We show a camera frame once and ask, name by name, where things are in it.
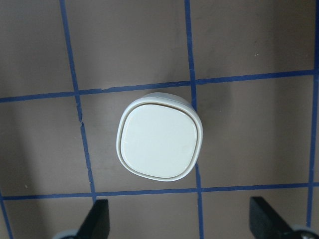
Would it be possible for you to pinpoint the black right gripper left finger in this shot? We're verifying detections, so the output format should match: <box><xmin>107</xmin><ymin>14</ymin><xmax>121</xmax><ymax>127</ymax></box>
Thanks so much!
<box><xmin>56</xmin><ymin>199</ymin><xmax>110</xmax><ymax>239</ymax></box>

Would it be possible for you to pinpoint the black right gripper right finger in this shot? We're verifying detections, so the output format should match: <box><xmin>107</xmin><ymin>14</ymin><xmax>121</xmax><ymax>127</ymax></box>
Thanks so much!
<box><xmin>249</xmin><ymin>197</ymin><xmax>319</xmax><ymax>239</ymax></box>

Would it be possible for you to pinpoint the white small trash can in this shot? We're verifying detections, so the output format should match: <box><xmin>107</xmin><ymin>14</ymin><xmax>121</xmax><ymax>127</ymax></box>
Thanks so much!
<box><xmin>116</xmin><ymin>92</ymin><xmax>203</xmax><ymax>182</ymax></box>

